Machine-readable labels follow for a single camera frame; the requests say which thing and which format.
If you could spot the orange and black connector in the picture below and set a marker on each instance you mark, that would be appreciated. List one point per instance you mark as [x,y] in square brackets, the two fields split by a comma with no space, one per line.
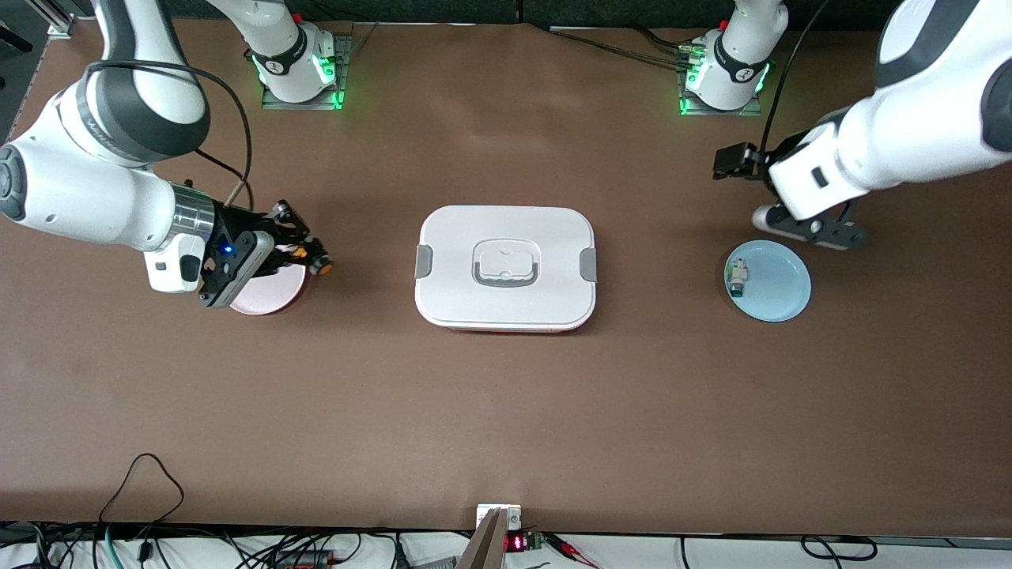
[304,563]

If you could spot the aluminium frame post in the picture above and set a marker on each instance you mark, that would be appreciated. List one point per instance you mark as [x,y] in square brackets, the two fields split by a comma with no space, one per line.
[62,17]

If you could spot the grey aluminium profile bar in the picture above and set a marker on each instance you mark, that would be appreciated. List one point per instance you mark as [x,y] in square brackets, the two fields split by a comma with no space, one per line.
[484,545]

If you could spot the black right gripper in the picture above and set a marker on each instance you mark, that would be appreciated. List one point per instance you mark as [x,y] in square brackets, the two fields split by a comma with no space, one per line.
[239,224]

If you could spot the green and white push-button switch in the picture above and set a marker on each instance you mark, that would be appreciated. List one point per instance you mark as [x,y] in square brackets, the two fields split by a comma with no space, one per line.
[737,278]

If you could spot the white box with grey latches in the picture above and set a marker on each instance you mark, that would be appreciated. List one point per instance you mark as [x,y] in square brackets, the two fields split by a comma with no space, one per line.
[506,304]

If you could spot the circuit board with red display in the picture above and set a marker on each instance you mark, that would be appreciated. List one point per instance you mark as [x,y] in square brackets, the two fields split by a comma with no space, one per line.
[515,543]

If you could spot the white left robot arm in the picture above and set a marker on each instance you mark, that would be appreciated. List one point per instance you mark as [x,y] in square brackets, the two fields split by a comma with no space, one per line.
[909,134]

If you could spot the orange and black push-button switch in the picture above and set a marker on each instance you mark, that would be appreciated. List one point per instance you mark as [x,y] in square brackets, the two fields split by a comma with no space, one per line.
[322,267]

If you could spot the pink round plate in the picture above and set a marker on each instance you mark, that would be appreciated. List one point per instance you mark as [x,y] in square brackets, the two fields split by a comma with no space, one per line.
[273,299]

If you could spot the red and black test leads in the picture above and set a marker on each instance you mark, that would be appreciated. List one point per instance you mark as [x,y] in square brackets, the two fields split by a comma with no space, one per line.
[565,545]

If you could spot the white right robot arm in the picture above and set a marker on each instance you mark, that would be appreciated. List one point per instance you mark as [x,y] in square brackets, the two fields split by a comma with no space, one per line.
[79,190]

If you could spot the small white bracket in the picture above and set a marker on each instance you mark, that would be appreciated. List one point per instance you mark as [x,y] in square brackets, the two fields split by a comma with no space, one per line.
[515,518]

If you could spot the light blue round plate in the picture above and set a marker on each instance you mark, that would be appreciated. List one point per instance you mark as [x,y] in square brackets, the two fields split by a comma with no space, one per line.
[779,284]

